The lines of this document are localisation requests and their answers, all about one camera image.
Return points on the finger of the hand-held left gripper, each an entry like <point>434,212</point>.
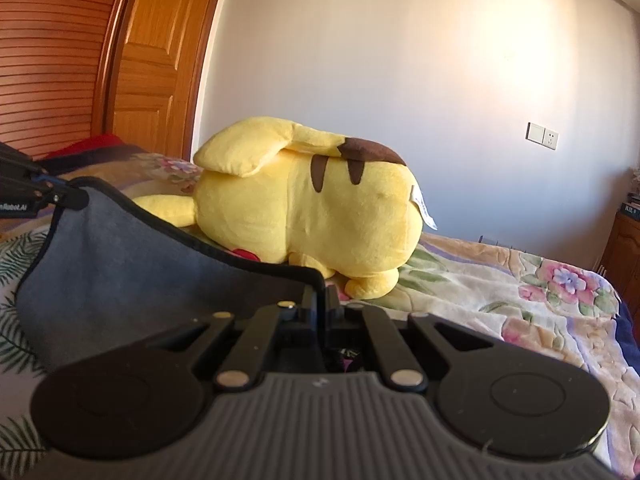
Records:
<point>21,164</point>
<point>70,197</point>

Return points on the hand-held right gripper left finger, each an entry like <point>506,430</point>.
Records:
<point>260,340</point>

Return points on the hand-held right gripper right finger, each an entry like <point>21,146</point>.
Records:
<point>386,341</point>

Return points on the grey-blue towel with black edge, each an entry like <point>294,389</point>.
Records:
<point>140,280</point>

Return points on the red cloth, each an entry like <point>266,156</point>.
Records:
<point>92,144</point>

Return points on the wooden louvered wardrobe door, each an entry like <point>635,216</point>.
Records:
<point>50,50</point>

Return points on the floral blanket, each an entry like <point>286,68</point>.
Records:
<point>500,310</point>

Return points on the yellow plush toy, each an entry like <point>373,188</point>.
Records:
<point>310,210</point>

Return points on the wooden panel door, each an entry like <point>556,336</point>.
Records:
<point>155,55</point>

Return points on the dark blue cloth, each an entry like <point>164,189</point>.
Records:
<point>628,332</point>

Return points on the wooden cabinet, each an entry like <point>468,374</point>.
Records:
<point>622,252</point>

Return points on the stack of books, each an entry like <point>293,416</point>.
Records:
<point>633,200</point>

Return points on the white wall switch socket plate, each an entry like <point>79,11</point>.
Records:
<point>542,135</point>

